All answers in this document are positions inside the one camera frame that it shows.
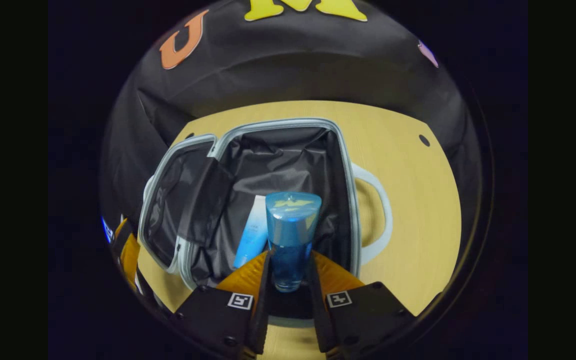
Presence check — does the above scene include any blue transparent bottle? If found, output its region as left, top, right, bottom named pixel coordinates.
left=265, top=191, right=323, bottom=293

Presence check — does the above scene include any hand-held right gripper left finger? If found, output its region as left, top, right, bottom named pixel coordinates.
left=170, top=250, right=273, bottom=358

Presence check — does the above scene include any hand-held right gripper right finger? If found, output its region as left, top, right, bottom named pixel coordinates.
left=308, top=250, right=416, bottom=358

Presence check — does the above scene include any black backdrop cloth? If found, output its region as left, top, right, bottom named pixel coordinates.
left=99, top=0, right=484, bottom=226

